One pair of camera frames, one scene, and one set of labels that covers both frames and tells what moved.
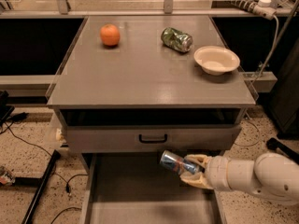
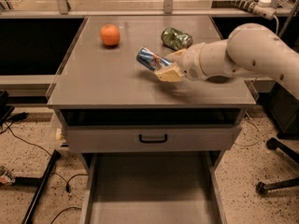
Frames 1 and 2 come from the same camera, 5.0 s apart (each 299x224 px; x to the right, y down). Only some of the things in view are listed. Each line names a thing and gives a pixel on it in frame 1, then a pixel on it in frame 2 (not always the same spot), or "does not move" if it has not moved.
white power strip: (262, 7) does not move
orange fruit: (109, 35) does not move
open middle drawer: (135, 188) does not move
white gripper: (218, 172) → (191, 63)
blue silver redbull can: (177, 161) → (151, 61)
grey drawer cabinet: (134, 87) does not move
